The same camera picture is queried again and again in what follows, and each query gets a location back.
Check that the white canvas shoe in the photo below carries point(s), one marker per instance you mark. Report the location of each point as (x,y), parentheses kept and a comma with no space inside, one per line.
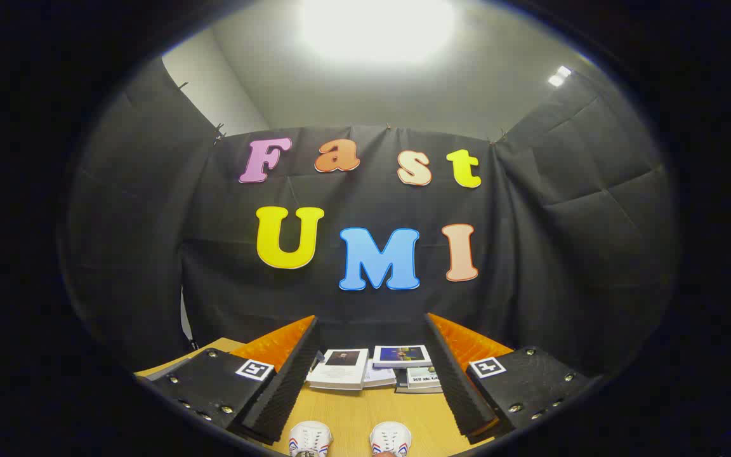
(391,439)
(309,439)

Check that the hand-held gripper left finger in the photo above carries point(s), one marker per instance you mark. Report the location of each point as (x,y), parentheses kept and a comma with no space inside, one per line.
(286,387)

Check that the plain white book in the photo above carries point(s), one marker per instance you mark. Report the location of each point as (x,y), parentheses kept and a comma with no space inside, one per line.
(379,377)

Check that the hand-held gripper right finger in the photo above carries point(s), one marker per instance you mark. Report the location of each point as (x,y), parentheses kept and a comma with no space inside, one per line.
(457,387)

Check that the dark grey book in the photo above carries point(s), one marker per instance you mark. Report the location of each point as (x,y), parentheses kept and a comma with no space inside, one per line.
(417,390)

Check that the book with pale green cover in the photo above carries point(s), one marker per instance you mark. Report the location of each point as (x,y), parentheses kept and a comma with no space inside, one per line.
(422,377)

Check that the white book with dark photo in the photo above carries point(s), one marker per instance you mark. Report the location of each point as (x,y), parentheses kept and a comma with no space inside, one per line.
(340,376)

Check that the small ceiling light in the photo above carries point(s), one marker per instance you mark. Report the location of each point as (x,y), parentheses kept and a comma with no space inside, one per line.
(559,76)

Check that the book with blue cover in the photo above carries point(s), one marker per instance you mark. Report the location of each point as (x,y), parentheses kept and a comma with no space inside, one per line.
(401,355)

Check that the large ceiling light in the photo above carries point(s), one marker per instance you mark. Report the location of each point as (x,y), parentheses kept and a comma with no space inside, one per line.
(378,28)

